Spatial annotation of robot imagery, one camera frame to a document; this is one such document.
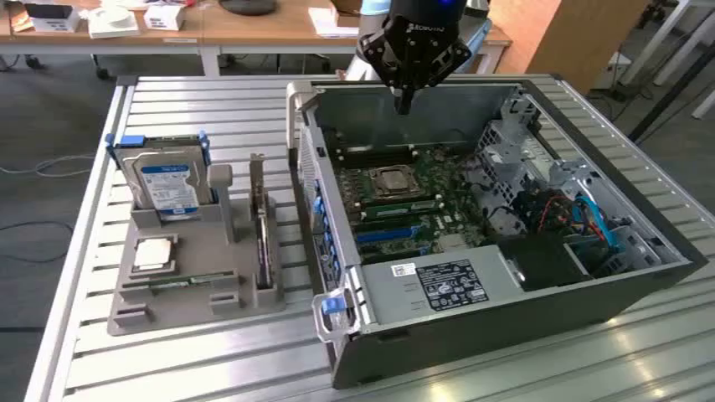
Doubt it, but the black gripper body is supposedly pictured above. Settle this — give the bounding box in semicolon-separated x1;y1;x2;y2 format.
384;0;465;88

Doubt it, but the Nvidia graphics card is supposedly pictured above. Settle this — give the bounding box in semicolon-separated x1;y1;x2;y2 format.
248;152;279;291

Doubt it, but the white paper stack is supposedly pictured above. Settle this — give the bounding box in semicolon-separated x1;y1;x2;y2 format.
307;7;360;40

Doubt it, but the brown cardboard box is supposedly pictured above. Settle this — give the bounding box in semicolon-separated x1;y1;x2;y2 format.
329;0;364;18

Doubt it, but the wooden desk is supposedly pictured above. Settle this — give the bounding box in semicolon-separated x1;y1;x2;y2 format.
0;0;205;79
200;0;513;77

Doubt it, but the wooden cabinet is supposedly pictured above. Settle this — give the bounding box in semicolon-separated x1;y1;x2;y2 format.
493;0;653;96

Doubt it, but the black round base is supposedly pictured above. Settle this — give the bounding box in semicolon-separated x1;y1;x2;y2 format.
216;0;279;17

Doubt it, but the metal drive cage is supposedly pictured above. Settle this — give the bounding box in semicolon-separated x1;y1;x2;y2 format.
471;119;560;219

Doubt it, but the white floor unit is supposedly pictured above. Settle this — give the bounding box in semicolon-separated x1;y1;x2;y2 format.
589;50;633;91

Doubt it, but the metal CPU socket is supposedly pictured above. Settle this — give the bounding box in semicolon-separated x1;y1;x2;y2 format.
368;164;419;198

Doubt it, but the green RAM stick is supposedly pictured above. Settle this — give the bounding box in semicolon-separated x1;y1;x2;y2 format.
121;271;236;290
361;199;445;221

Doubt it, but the white printed carton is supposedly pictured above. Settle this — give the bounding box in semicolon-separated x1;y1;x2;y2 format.
143;4;188;32

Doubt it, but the green motherboard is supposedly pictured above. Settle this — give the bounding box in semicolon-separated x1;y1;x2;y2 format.
328;144;501;265

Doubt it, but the black pole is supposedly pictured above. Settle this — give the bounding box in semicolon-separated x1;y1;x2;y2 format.
628;41;715;143

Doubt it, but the long expansion slot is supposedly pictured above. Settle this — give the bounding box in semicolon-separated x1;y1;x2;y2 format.
355;225;424;245

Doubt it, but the white device on desk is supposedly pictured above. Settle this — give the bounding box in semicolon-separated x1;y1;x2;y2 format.
77;0;141;40

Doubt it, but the hard disk with blue carrier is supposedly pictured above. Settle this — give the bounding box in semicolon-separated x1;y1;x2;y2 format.
105;130;216;221

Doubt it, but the metal disk bay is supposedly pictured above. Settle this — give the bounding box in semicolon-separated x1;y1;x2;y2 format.
560;225;665;280

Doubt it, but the grey power supply unit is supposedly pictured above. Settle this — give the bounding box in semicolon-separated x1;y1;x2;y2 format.
348;245;524;327

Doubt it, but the white box with black lid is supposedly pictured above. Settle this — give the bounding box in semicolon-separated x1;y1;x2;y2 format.
24;3;80;33

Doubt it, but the grey printed parts rack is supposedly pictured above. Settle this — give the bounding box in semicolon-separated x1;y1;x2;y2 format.
105;162;289;337

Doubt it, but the silver CPU chip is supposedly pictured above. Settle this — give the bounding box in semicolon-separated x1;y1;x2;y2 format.
133;239;175;271

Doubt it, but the black open PC case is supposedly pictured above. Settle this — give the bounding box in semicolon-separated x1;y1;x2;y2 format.
284;75;711;390

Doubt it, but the red wire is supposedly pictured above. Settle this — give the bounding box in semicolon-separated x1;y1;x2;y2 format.
535;195;573;234

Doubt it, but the white table frame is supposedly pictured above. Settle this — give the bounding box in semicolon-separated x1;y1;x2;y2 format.
616;0;715;121

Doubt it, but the blue data wire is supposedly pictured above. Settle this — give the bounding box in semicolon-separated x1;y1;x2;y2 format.
577;195;621;255

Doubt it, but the white floor cable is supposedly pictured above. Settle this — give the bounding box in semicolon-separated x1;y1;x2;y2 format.
0;152;100;177

